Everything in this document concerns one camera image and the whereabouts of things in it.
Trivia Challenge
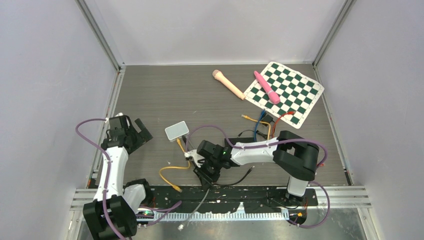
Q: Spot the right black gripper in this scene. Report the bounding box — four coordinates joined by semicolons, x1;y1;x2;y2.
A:
193;157;222;192

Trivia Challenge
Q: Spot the white small router box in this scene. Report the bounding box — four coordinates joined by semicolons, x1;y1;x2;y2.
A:
164;121;190;142

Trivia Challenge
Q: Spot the black ethernet cable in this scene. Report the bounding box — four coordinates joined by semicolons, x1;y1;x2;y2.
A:
215;166;255;187

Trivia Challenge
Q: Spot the grey thin cable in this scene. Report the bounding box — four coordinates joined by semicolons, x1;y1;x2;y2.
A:
177;188;211;231

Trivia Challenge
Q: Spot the blue ethernet cable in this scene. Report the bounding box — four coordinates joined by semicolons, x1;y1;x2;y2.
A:
253;109;268;142

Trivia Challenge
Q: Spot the red ethernet cable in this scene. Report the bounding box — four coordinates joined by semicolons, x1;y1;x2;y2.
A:
271;110;296;138

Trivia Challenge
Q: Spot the black network switch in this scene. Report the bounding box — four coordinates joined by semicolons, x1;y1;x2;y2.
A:
229;137;260;149

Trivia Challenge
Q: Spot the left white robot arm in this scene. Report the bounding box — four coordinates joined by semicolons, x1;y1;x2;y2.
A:
75;113;154;240

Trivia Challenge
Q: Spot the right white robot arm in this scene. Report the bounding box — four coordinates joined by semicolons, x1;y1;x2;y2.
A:
185;130;320;205

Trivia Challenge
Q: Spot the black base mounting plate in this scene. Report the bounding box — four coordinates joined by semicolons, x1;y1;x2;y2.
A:
141;185;318;214

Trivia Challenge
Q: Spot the beige toy microphone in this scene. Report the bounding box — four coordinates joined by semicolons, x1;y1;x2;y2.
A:
212;69;246;100

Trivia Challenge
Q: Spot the pink toy microphone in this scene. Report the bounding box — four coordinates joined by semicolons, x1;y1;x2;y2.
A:
253;71;281;105

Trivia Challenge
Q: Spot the green white checkerboard mat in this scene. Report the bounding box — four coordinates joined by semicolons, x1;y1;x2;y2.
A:
244;61;325;129

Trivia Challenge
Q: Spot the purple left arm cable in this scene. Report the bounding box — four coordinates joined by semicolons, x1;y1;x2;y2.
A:
75;118;183;240

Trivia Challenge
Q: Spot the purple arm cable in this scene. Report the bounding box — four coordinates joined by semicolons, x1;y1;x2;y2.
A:
184;125;331;229
75;118;183;240

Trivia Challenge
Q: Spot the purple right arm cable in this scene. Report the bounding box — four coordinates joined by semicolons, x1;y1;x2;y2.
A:
184;125;331;229

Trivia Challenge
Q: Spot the aluminium front rail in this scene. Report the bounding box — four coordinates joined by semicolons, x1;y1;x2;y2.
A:
70;185;372;222

